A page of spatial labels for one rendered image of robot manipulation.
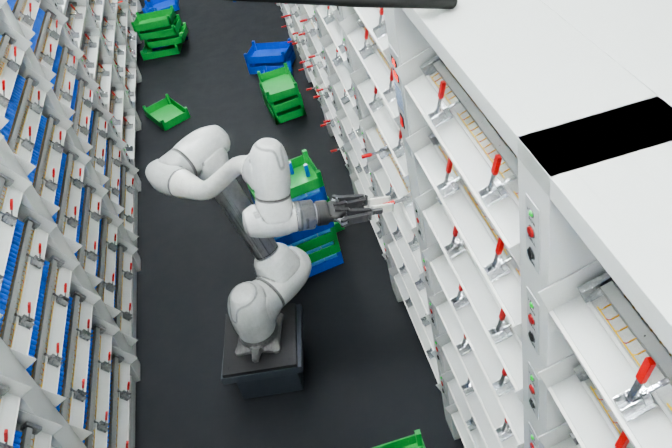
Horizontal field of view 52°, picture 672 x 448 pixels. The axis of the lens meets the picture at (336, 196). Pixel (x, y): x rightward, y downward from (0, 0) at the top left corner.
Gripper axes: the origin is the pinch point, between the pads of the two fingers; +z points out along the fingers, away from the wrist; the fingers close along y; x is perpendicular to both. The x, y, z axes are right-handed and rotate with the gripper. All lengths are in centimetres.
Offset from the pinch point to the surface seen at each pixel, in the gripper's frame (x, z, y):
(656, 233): 80, -4, 108
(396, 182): -1.0, 8.3, -11.3
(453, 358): -38, 16, 31
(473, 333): -1, 9, 53
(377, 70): 36.5, 1.7, -16.1
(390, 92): 38.6, 0.6, 0.8
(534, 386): 30, 0, 91
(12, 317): -21, -110, 2
